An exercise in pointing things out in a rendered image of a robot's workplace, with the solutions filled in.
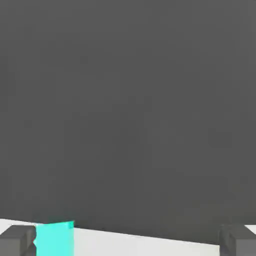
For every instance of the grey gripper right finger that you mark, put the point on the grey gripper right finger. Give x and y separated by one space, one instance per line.
238 243

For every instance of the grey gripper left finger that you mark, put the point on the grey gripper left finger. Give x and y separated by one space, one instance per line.
14 242

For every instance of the large cyan box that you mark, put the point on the large cyan box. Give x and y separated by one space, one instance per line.
55 239

